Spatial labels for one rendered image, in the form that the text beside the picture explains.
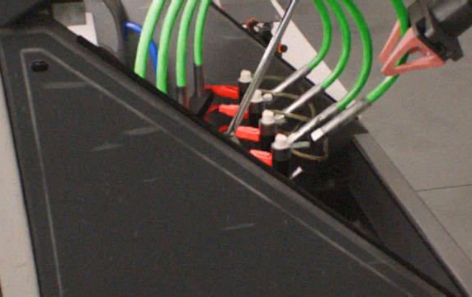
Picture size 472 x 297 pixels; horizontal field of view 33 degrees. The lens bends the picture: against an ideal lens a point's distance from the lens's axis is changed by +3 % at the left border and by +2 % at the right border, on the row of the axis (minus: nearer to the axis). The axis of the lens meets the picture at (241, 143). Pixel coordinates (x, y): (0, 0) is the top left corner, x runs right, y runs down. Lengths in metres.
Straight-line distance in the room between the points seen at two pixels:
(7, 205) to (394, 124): 3.05
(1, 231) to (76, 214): 0.06
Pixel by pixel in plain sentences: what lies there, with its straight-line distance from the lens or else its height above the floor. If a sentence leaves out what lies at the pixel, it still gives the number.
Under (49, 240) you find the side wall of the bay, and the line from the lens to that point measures 0.73.
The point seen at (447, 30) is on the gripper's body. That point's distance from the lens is 1.07.
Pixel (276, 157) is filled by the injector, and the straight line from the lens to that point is 1.12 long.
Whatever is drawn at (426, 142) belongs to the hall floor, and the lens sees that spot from 3.53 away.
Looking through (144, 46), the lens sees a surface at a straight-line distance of 1.01.
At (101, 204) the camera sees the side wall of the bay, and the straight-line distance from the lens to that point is 0.71.
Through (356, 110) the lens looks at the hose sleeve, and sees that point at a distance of 1.12.
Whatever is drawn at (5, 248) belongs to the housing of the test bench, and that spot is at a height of 1.25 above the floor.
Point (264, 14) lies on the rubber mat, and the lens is 2.05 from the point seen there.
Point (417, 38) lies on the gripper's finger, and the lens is 1.06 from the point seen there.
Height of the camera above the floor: 1.66
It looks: 29 degrees down
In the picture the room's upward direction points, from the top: 1 degrees counter-clockwise
